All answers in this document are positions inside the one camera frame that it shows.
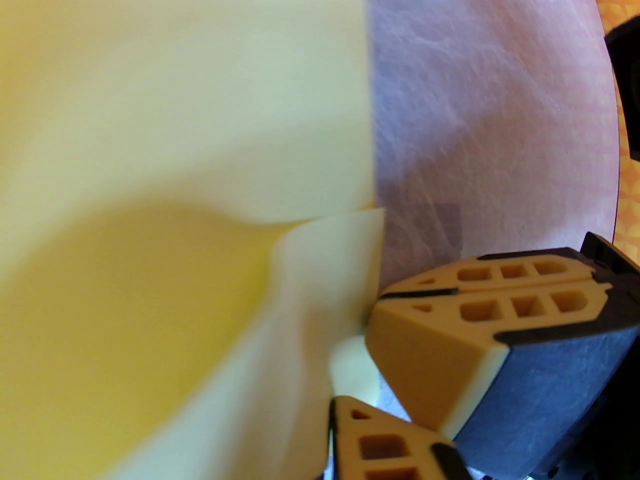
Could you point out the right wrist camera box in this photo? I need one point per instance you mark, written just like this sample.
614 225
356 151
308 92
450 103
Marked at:
627 93

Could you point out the pale yellow paper sheet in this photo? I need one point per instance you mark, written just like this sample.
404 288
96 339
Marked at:
150 118

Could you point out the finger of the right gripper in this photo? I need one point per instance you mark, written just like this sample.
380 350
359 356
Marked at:
500 273
435 353

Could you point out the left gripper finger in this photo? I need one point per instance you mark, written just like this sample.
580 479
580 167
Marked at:
385 448

